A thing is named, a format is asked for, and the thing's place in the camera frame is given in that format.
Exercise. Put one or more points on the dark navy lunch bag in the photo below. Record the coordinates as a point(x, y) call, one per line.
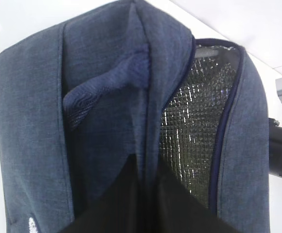
point(78, 98)

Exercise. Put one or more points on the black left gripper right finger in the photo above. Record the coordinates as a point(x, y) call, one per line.
point(177, 211)

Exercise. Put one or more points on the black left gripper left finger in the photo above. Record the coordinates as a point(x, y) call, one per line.
point(117, 210)

